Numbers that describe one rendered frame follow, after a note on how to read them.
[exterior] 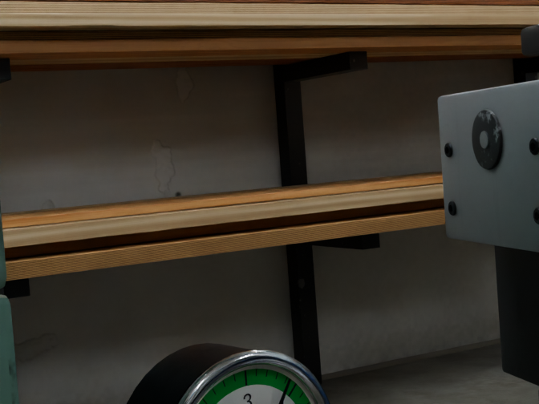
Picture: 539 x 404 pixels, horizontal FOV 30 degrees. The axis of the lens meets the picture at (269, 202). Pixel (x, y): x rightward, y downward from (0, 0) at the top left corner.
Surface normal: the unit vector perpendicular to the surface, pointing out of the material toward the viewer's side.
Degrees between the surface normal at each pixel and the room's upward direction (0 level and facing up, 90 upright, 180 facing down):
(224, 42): 89
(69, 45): 90
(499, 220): 90
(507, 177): 90
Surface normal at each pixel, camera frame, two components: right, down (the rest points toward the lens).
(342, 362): 0.50, 0.01
